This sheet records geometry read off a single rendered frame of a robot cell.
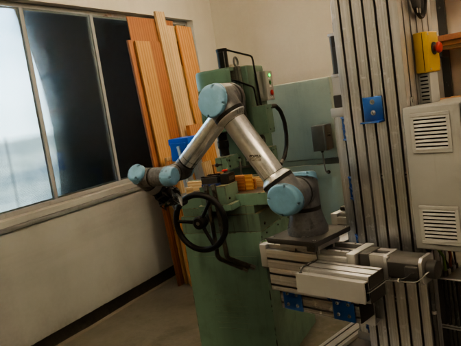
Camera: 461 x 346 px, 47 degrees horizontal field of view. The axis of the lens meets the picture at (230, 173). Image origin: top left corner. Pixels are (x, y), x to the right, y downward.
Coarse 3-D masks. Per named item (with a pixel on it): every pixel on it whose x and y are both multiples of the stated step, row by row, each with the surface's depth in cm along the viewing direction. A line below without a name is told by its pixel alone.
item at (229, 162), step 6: (222, 156) 275; (228, 156) 270; (234, 156) 273; (216, 162) 269; (222, 162) 267; (228, 162) 267; (234, 162) 273; (216, 168) 270; (222, 168) 268; (228, 168) 267; (234, 168) 273
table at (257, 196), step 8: (240, 192) 257; (248, 192) 253; (256, 192) 250; (264, 192) 247; (192, 200) 266; (200, 200) 264; (240, 200) 254; (248, 200) 252; (256, 200) 250; (264, 200) 248; (184, 208) 269; (192, 208) 267; (200, 208) 253; (224, 208) 247; (232, 208) 246
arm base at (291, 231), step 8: (312, 208) 190; (320, 208) 193; (296, 216) 191; (304, 216) 190; (312, 216) 190; (320, 216) 191; (288, 224) 198; (296, 224) 191; (304, 224) 189; (312, 224) 189; (320, 224) 190; (288, 232) 195; (296, 232) 190; (304, 232) 189; (312, 232) 189; (320, 232) 190
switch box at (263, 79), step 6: (258, 72) 285; (264, 72) 283; (270, 72) 290; (258, 78) 285; (264, 78) 284; (270, 78) 289; (264, 84) 284; (270, 84) 289; (264, 90) 285; (270, 90) 288; (258, 96) 287; (264, 96) 285; (270, 96) 287
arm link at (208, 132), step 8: (240, 88) 193; (208, 120) 203; (200, 128) 206; (208, 128) 203; (216, 128) 202; (200, 136) 205; (208, 136) 204; (216, 136) 205; (192, 144) 207; (200, 144) 206; (208, 144) 206; (184, 152) 210; (192, 152) 208; (200, 152) 208; (184, 160) 210; (192, 160) 209; (184, 168) 211; (192, 168) 213; (184, 176) 213
